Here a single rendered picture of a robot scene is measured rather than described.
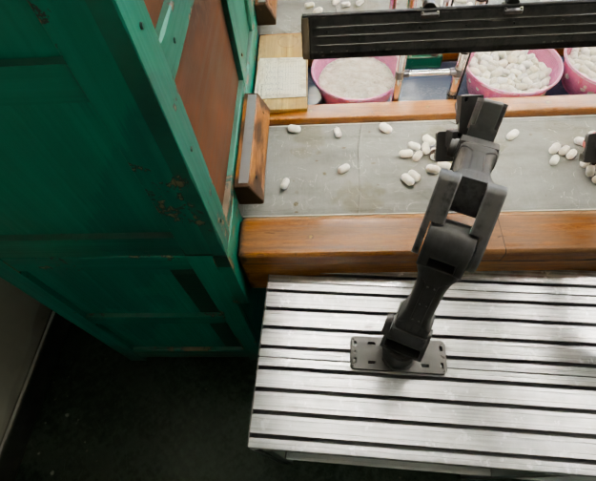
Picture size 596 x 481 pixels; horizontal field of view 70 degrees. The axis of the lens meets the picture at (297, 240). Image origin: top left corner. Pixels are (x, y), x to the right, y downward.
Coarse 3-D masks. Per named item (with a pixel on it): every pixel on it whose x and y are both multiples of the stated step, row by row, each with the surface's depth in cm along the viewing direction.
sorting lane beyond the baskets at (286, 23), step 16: (288, 0) 147; (304, 0) 146; (320, 0) 146; (352, 0) 145; (368, 0) 144; (384, 0) 143; (400, 0) 143; (496, 0) 139; (528, 0) 138; (288, 16) 142; (272, 32) 138; (288, 32) 138
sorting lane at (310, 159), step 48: (288, 144) 113; (336, 144) 112; (384, 144) 111; (528, 144) 108; (576, 144) 107; (288, 192) 105; (336, 192) 104; (384, 192) 103; (432, 192) 103; (528, 192) 101; (576, 192) 100
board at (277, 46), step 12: (264, 36) 132; (276, 36) 131; (288, 36) 131; (300, 36) 130; (264, 48) 129; (276, 48) 128; (288, 48) 128; (300, 48) 128; (300, 96) 117; (276, 108) 115; (288, 108) 115; (300, 108) 115
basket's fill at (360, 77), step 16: (336, 64) 129; (352, 64) 128; (368, 64) 128; (384, 64) 128; (320, 80) 126; (336, 80) 125; (352, 80) 125; (368, 80) 124; (384, 80) 124; (352, 96) 122; (368, 96) 122
